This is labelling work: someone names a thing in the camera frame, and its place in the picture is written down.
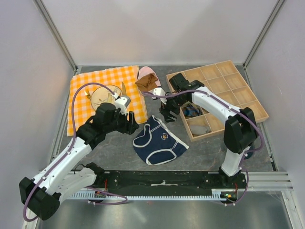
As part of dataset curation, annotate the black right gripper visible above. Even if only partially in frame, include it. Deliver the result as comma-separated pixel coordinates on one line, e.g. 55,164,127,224
159,92,187,124

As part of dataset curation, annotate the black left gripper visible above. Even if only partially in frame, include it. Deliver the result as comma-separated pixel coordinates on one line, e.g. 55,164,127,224
104,106,139,135

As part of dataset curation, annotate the navy blue white-trimmed underwear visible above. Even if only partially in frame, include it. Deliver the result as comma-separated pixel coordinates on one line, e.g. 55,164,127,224
132,115,189,166

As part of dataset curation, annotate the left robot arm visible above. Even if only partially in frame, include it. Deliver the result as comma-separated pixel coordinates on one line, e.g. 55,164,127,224
19,103,139,220

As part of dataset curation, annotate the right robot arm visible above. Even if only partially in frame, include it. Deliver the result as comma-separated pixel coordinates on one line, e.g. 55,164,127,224
152,73,259,188

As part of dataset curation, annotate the navy striped rolled underwear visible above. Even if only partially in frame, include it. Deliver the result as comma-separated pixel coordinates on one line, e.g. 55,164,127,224
182,105,203,118

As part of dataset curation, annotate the grey rolled underwear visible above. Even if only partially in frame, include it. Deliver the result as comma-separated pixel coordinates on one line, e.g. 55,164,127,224
189,125,211,135

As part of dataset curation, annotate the brown underwear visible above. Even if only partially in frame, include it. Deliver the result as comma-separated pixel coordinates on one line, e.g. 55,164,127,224
135,74,159,92

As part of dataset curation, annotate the pink underwear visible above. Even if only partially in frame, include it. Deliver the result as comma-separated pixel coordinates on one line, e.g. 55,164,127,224
137,66,161,87

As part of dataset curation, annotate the gold knife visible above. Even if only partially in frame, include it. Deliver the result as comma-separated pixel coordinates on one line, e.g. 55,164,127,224
122,82,127,96

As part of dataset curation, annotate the bird-painted ceramic plate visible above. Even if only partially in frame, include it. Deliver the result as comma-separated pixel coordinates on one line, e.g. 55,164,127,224
91,85,123,111

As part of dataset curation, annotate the yellow checkered cloth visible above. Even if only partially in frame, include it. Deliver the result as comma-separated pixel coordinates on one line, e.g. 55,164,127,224
66,65,148,136

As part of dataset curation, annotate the gold fork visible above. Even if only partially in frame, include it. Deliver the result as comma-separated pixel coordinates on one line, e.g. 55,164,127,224
84,90,92,99

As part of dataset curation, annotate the wooden compartment tray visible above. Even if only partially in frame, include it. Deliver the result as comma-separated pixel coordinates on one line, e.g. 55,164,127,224
180,61,269,142

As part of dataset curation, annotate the blue ceramic bowl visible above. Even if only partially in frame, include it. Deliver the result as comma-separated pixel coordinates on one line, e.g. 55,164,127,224
244,149,254,160

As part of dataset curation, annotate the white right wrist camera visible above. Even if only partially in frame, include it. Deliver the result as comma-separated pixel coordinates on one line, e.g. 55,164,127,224
152,87,167,104

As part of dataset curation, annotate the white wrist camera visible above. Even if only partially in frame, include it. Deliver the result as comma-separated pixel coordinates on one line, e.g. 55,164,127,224
152,87,167,104
112,93,131,115

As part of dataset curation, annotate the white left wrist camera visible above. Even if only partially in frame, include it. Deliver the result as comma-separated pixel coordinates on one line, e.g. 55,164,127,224
112,93,131,115

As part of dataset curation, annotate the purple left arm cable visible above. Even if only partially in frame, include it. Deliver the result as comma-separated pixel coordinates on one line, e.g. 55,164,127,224
22,82,128,221

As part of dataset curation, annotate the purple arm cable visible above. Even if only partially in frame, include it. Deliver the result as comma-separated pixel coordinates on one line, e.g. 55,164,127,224
22,82,128,221
140,90,265,207

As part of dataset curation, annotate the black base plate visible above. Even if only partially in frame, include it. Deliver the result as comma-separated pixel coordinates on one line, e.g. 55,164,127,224
91,170,246,196

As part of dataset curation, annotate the white cable duct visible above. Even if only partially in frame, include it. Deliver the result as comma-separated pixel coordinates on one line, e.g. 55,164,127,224
67,189,237,201

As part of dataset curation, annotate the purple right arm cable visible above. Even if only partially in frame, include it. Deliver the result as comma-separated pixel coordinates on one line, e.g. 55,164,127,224
140,90,265,207

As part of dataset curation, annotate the aluminium front rail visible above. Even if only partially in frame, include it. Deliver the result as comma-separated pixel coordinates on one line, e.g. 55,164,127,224
35,170,295,191

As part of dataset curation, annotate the aluminium frame post left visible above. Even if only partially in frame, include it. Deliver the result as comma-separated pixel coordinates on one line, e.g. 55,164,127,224
33,0,78,73

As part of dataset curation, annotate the aluminium frame post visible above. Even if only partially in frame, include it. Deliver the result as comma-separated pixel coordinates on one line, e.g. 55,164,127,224
33,0,78,73
243,0,286,70

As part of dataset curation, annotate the aluminium frame post right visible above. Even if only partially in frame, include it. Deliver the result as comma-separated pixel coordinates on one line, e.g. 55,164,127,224
243,0,286,70

